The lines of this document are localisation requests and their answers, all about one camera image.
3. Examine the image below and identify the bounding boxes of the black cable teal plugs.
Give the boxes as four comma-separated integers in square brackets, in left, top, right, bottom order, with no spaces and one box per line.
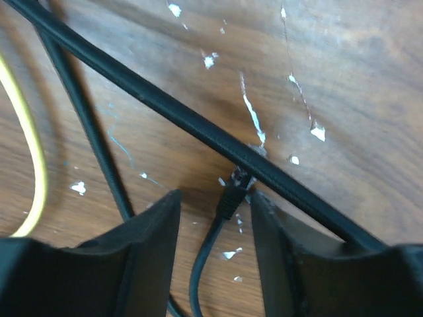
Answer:
[39,31,181,316]

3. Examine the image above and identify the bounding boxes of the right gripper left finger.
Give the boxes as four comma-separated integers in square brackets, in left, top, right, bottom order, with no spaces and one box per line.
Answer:
[1,190,181,316]

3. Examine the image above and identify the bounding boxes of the short black ethernet cable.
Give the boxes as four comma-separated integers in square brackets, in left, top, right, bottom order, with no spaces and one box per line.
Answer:
[188,164,257,317]

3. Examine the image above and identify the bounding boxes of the long black ethernet cable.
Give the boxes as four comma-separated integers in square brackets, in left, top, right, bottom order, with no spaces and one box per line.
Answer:
[3,0,387,252]

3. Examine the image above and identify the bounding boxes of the yellow ethernet cable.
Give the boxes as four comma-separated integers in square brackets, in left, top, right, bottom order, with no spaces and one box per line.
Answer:
[0,55,49,238]

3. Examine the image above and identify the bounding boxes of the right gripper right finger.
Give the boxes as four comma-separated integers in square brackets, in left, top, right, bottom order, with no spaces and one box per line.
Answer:
[250,191,422,316]

